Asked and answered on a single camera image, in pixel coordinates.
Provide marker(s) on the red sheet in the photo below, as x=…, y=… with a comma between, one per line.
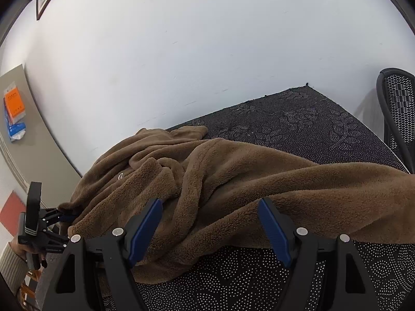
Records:
x=11, y=213

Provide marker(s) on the black dotted tablecloth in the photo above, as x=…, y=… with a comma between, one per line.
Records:
x=291, y=120

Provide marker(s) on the orange box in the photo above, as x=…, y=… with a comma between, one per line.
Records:
x=14, y=103

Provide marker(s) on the wooden chair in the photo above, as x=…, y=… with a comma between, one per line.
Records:
x=27, y=294

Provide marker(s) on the brown fleece garment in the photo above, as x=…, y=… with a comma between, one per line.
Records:
x=227, y=184

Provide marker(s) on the black mesh office chair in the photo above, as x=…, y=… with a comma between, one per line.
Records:
x=398, y=103

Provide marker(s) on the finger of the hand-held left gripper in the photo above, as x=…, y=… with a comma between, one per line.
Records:
x=52, y=241
x=53, y=216

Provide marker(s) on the person's left forearm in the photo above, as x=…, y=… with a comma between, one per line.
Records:
x=11, y=269

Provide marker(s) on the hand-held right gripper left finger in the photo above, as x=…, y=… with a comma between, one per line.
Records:
x=146, y=230

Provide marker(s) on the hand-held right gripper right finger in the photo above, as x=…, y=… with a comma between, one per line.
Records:
x=274, y=230

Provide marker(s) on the person's left hand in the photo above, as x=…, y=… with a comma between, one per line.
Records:
x=19, y=249

